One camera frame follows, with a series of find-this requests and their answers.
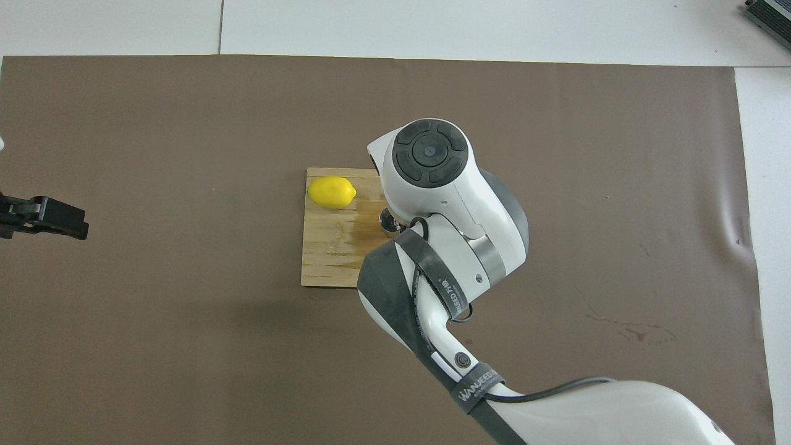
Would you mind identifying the wooden cutting board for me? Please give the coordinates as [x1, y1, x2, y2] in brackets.
[301, 167, 387, 288]

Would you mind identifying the yellow lemon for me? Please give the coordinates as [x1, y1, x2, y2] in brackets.
[308, 176, 358, 210]

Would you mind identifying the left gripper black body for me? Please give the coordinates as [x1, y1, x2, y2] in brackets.
[0, 193, 30, 239]

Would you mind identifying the brown paper table mat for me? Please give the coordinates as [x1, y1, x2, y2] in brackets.
[0, 54, 776, 445]

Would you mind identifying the steel double jigger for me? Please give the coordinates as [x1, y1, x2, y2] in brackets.
[378, 208, 407, 239]

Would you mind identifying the grey ribbed metal device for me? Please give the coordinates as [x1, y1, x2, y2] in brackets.
[743, 0, 791, 35]

